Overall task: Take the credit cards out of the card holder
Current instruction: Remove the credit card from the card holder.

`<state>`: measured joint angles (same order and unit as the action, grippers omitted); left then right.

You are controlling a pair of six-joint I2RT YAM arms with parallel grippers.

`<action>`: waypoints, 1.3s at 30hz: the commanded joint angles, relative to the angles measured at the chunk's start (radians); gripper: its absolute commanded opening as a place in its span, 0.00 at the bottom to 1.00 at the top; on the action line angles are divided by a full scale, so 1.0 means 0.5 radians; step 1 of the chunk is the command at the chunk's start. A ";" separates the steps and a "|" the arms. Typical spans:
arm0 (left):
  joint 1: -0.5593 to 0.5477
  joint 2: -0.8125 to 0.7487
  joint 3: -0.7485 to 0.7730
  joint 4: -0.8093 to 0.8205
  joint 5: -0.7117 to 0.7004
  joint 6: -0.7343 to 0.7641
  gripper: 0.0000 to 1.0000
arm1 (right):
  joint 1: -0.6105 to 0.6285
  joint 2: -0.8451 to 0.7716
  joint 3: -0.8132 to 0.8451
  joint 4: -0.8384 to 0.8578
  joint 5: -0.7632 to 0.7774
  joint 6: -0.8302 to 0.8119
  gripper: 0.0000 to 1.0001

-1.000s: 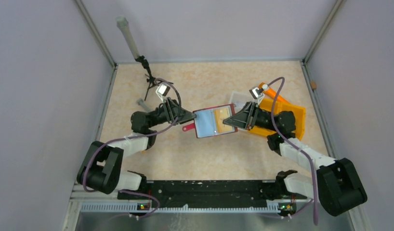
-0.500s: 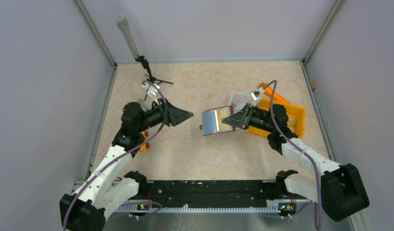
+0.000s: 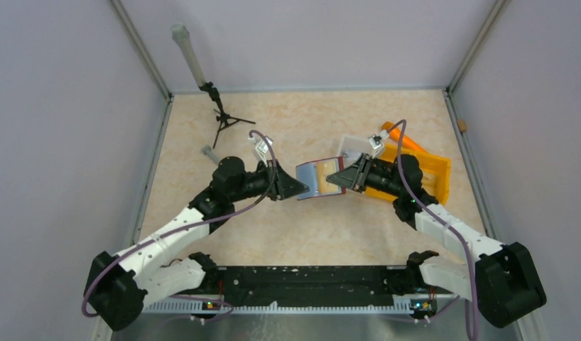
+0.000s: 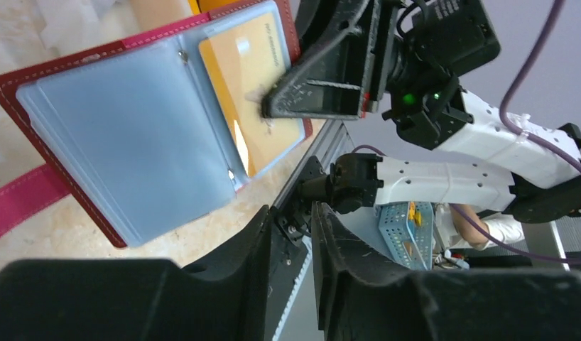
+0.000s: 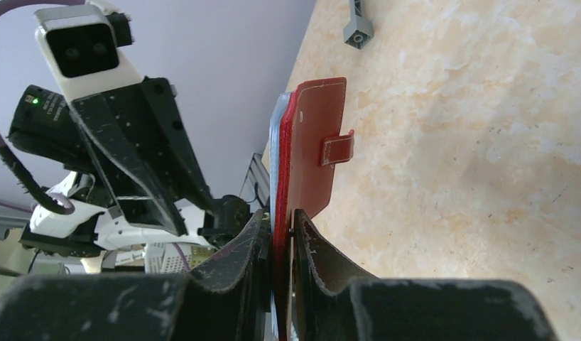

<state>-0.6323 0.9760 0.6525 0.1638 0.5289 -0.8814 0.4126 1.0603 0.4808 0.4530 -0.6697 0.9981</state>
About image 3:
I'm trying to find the orange plastic cylinder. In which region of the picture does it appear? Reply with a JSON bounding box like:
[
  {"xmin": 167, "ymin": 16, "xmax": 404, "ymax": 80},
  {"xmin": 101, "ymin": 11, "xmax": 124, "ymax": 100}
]
[{"xmin": 381, "ymin": 121, "xmax": 427, "ymax": 153}]

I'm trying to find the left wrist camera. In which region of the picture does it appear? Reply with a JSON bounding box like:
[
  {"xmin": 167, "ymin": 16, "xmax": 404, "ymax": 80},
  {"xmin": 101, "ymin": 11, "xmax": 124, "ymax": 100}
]
[{"xmin": 249, "ymin": 136, "xmax": 273, "ymax": 164}]

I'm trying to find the gold credit card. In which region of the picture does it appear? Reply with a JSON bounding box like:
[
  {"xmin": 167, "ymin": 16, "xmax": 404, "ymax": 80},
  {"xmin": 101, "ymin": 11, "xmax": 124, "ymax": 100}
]
[{"xmin": 315, "ymin": 158, "xmax": 344, "ymax": 196}]

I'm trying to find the grey toy block bar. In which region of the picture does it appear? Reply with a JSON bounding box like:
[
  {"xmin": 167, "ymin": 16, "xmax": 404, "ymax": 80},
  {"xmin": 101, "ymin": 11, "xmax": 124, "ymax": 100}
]
[{"xmin": 201, "ymin": 145, "xmax": 220, "ymax": 165}]

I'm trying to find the yellow plastic double bin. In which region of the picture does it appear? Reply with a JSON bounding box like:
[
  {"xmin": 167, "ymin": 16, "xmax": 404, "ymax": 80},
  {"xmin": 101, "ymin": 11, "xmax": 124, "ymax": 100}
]
[{"xmin": 364, "ymin": 144, "xmax": 451, "ymax": 205}]

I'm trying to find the white plastic bin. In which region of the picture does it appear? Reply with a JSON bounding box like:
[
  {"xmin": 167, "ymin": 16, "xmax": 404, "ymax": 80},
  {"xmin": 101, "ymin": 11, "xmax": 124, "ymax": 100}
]
[{"xmin": 337, "ymin": 134, "xmax": 375, "ymax": 166}]

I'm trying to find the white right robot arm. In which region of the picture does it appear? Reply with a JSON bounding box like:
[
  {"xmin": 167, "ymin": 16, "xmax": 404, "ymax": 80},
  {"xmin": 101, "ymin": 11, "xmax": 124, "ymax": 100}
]
[{"xmin": 326, "ymin": 153, "xmax": 547, "ymax": 328}]

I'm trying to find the red card holder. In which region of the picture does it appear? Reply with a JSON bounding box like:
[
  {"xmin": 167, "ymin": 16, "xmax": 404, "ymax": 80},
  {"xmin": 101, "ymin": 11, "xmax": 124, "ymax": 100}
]
[{"xmin": 295, "ymin": 156, "xmax": 346, "ymax": 200}]

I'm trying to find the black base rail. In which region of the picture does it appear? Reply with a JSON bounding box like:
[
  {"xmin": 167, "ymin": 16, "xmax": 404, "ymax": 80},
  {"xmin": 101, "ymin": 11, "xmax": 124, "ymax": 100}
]
[{"xmin": 173, "ymin": 264, "xmax": 454, "ymax": 309}]

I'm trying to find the small brown wall knob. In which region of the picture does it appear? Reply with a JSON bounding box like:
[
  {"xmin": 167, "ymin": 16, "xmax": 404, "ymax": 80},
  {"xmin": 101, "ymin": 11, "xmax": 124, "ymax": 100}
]
[{"xmin": 457, "ymin": 119, "xmax": 467, "ymax": 133}]

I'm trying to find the black mini tripod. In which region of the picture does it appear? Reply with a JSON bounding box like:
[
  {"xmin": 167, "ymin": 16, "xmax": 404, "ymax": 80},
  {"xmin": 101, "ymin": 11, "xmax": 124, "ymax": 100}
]
[{"xmin": 198, "ymin": 82, "xmax": 256, "ymax": 148}]

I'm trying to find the grey tube on tripod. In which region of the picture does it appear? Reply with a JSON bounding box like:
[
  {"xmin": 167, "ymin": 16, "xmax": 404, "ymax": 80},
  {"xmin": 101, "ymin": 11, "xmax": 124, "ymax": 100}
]
[{"xmin": 171, "ymin": 23, "xmax": 207, "ymax": 90}]

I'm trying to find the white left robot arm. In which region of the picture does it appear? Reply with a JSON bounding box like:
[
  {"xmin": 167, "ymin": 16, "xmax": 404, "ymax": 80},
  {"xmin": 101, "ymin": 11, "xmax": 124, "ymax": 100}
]
[{"xmin": 82, "ymin": 156, "xmax": 309, "ymax": 331}]

